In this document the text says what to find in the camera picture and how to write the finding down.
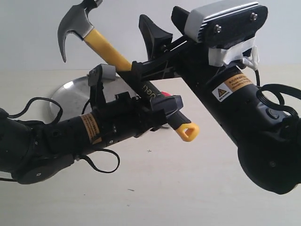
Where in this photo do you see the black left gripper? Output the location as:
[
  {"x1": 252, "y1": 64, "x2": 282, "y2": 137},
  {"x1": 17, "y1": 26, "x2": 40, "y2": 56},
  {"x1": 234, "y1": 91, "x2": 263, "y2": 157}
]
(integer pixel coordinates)
[{"x1": 94, "y1": 93, "x2": 183, "y2": 145}]

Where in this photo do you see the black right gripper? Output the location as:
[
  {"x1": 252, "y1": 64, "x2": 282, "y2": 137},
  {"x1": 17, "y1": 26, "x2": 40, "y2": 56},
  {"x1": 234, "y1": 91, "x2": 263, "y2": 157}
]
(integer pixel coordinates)
[{"x1": 131, "y1": 6, "x2": 226, "y2": 92}]

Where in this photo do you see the yellow black claw hammer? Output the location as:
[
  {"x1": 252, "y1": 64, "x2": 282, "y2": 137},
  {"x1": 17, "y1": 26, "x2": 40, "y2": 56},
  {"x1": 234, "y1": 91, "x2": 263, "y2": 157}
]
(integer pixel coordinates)
[{"x1": 57, "y1": 0, "x2": 200, "y2": 143}]

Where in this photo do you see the round steel plate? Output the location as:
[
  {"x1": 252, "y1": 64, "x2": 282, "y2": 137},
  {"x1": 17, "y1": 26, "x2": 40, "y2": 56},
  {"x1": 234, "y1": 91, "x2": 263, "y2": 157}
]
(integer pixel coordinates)
[{"x1": 51, "y1": 76, "x2": 136, "y2": 121}]

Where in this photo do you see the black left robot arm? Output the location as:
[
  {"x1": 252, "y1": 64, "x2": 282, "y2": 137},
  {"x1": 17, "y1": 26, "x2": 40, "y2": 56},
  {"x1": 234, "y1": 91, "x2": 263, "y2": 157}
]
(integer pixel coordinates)
[{"x1": 0, "y1": 92, "x2": 183, "y2": 185}]

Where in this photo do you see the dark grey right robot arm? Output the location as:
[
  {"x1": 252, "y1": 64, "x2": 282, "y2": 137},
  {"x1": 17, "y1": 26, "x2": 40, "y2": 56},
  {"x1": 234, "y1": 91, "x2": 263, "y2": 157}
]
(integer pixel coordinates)
[{"x1": 133, "y1": 0, "x2": 301, "y2": 194}]

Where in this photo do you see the red dome push button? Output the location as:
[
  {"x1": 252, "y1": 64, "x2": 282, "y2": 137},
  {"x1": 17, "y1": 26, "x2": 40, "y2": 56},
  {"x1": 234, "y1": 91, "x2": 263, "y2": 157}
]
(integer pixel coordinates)
[{"x1": 161, "y1": 91, "x2": 172, "y2": 97}]

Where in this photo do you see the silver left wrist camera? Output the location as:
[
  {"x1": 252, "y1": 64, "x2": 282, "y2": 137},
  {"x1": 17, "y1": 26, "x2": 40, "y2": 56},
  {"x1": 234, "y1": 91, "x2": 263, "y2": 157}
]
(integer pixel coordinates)
[{"x1": 87, "y1": 64, "x2": 117, "y2": 87}]

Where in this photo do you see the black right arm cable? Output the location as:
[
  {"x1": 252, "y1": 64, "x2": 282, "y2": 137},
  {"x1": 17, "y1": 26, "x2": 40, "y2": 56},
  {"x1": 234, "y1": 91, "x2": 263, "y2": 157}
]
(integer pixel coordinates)
[{"x1": 253, "y1": 68, "x2": 301, "y2": 118}]

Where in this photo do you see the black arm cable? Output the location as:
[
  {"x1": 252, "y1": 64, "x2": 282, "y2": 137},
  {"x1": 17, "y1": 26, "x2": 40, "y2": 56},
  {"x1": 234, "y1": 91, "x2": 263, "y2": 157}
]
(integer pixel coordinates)
[
  {"x1": 253, "y1": 68, "x2": 301, "y2": 118},
  {"x1": 7, "y1": 97, "x2": 121, "y2": 174}
]

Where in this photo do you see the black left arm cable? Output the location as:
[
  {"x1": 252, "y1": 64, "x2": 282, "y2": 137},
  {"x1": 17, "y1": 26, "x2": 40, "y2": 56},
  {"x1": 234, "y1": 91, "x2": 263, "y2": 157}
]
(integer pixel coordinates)
[{"x1": 7, "y1": 97, "x2": 121, "y2": 174}]

